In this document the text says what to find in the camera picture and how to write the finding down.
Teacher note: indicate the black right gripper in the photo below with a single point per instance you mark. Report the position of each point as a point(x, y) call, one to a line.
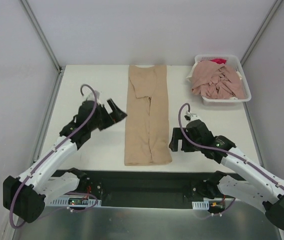
point(183, 141)

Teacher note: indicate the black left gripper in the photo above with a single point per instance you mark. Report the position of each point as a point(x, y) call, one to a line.
point(105, 118)

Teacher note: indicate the beige t shirt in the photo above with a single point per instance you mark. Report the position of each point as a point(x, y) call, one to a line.
point(147, 121)

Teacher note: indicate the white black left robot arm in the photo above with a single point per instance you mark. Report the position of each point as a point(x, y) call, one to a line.
point(27, 195)

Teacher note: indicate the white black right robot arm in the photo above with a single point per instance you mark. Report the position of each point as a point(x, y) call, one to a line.
point(223, 151)

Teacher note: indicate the pink t shirt pile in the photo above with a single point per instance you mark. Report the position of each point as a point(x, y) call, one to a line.
point(216, 81)

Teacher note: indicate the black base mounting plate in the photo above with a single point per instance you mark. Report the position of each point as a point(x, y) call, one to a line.
point(155, 190)

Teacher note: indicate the magenta cloth in basket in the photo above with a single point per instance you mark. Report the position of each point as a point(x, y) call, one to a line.
point(219, 61)

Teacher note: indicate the white plastic basket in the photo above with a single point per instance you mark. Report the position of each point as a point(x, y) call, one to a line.
point(234, 62)

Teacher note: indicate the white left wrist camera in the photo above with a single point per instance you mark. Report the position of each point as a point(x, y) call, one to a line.
point(94, 97)

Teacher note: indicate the aluminium frame rail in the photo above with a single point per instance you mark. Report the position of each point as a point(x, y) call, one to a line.
point(224, 185)

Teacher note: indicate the right white cable duct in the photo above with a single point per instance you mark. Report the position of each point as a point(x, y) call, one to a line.
point(201, 205)

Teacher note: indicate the white cable duct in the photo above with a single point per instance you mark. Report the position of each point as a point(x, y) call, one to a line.
point(201, 205)
point(74, 202)

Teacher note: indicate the left white cable duct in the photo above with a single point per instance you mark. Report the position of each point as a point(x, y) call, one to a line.
point(74, 202)

